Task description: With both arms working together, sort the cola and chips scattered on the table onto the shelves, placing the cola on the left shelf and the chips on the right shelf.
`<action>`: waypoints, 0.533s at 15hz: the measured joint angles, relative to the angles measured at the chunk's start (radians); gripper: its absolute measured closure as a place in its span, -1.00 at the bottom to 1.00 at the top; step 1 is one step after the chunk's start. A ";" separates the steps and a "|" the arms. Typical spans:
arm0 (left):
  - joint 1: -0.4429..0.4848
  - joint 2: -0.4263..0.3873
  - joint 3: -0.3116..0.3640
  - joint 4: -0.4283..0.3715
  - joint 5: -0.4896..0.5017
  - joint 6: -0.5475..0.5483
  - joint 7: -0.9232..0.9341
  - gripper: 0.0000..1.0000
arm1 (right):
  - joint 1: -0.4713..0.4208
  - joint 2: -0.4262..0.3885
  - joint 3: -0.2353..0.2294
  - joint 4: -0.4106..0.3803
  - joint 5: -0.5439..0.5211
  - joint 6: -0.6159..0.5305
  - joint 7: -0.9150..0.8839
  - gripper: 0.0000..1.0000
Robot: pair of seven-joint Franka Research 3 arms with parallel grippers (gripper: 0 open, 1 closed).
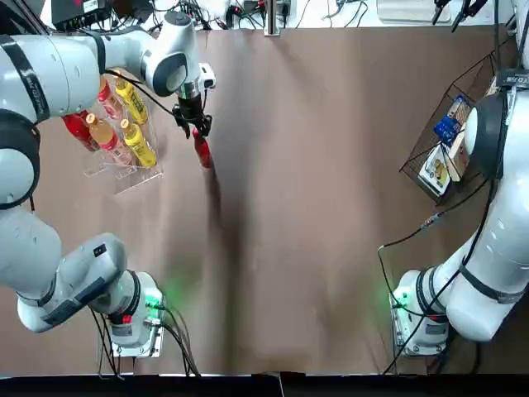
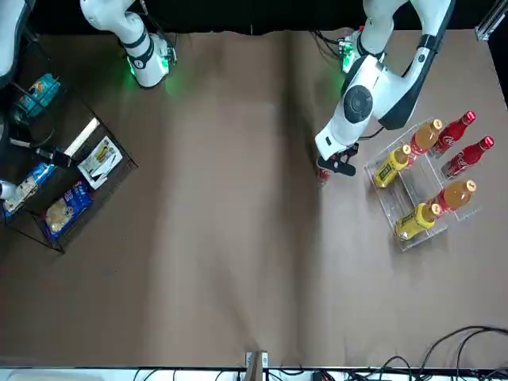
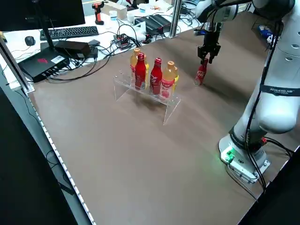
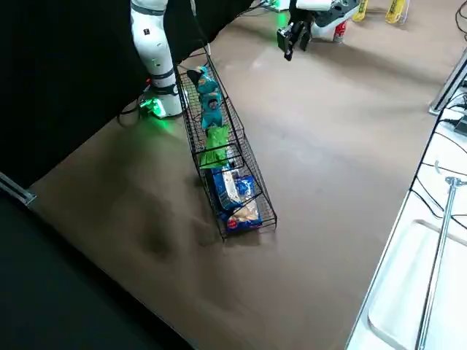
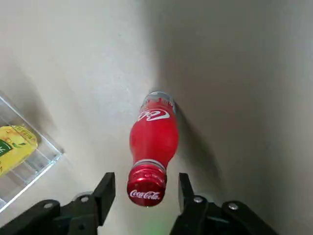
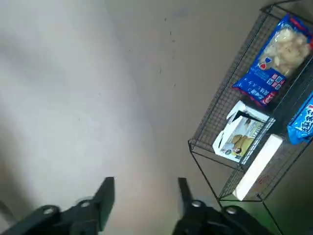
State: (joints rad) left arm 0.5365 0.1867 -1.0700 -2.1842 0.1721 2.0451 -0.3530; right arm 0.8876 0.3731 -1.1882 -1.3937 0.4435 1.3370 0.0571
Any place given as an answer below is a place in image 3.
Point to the orange juice bottle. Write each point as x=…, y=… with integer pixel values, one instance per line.
x=168, y=79
x=134, y=58

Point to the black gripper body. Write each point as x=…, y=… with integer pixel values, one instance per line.
x=211, y=38

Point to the cardboard box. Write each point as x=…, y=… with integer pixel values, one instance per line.
x=117, y=9

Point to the blue snack bag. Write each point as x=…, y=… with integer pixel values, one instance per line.
x=264, y=30

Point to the red black power drill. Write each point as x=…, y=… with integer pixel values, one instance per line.
x=98, y=14

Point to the white desk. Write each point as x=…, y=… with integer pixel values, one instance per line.
x=105, y=30

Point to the table edge light strip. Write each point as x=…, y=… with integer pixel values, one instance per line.
x=61, y=159

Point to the black usb hub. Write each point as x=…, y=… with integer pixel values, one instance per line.
x=122, y=41

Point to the black box with red logo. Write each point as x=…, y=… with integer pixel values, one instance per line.
x=43, y=64

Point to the black rectangular box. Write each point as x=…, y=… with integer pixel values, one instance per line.
x=72, y=48

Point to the yellow label tea bottle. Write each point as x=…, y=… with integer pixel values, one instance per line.
x=177, y=77
x=147, y=69

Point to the black keyboard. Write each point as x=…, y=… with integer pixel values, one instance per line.
x=69, y=32

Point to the black computer monitor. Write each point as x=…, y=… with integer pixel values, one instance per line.
x=42, y=11

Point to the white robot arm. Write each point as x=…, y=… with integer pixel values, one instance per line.
x=276, y=98

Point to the red cola bottle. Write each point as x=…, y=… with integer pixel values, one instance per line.
x=140, y=70
x=201, y=73
x=155, y=75

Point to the white paper cup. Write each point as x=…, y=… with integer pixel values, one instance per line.
x=113, y=15
x=130, y=17

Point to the black finned power unit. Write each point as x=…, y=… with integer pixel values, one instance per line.
x=154, y=22

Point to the clear acrylic bottle shelf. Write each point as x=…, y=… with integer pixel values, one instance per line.
x=140, y=92

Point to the aluminium profile post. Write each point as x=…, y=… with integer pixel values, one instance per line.
x=175, y=17

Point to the aluminium profile rail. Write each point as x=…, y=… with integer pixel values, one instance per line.
x=14, y=65

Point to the black computer mouse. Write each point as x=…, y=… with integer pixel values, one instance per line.
x=30, y=41

